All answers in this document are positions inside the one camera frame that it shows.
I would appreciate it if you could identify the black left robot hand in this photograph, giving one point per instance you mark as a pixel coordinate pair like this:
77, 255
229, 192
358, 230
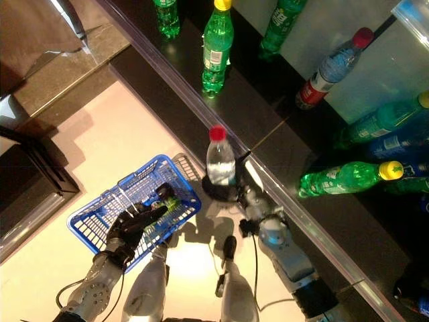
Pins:
129, 231

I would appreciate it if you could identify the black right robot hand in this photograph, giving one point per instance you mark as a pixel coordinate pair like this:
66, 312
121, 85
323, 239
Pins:
221, 192

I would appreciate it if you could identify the water bottle green label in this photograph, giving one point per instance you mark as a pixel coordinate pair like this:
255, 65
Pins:
219, 161

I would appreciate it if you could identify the blue plastic shopping basket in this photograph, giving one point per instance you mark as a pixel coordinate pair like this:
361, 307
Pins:
90, 228

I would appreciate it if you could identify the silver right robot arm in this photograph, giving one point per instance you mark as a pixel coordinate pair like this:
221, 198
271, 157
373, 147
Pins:
288, 255

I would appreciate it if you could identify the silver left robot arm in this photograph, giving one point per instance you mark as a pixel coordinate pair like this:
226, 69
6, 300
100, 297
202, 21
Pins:
94, 288

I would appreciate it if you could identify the small green drink bottle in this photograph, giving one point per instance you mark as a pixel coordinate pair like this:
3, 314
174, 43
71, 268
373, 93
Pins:
172, 203

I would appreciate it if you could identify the silver left robot leg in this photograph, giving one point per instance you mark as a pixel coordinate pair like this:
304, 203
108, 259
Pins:
147, 288

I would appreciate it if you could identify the silver robot leg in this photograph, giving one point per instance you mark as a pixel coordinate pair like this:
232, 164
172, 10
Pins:
147, 288
238, 295

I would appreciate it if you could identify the silver right robot leg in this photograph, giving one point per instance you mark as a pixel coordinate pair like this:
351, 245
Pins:
238, 295

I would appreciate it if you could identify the black shelf base plinth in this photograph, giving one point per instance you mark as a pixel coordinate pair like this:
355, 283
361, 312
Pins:
161, 100

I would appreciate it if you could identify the water bottle red label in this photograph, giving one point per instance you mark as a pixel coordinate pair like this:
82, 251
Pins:
332, 67

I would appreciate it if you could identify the hanging fabric curtain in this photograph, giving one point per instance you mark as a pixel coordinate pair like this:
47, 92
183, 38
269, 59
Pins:
33, 33

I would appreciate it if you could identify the high shelf board clear strip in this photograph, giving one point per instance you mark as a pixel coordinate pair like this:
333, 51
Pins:
412, 16

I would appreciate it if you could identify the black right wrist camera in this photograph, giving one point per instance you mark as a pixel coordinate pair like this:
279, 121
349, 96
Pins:
248, 228

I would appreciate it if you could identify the black metal door frame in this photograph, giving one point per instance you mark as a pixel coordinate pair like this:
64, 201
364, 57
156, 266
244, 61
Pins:
50, 167

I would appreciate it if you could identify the dark shelf upright post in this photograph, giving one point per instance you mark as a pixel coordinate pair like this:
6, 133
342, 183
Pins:
385, 26

